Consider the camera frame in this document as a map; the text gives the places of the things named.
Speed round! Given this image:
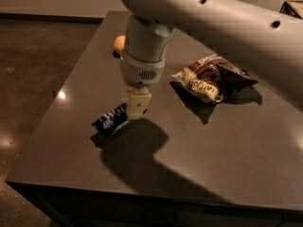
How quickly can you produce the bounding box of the black wire basket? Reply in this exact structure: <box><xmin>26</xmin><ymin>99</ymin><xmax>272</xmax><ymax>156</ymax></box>
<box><xmin>279</xmin><ymin>1</ymin><xmax>303</xmax><ymax>19</ymax></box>

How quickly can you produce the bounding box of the blue rxbar blueberry wrapper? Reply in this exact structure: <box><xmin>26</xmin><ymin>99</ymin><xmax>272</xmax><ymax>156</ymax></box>
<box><xmin>91</xmin><ymin>103</ymin><xmax>131</xmax><ymax>138</ymax></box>

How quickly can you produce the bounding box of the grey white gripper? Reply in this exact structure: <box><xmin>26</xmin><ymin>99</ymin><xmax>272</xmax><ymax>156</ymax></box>
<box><xmin>120</xmin><ymin>15</ymin><xmax>177</xmax><ymax>120</ymax></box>

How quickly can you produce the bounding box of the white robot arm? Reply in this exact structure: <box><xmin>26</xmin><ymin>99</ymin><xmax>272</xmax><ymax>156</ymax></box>
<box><xmin>120</xmin><ymin>0</ymin><xmax>303</xmax><ymax>110</ymax></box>

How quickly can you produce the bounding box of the brown and cream chip bag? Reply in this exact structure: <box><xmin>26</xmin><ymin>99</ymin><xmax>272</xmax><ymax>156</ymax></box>
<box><xmin>172</xmin><ymin>54</ymin><xmax>258</xmax><ymax>103</ymax></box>

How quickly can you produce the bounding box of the orange fruit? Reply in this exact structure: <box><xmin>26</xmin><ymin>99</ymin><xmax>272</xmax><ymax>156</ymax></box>
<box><xmin>114</xmin><ymin>35</ymin><xmax>126</xmax><ymax>55</ymax></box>

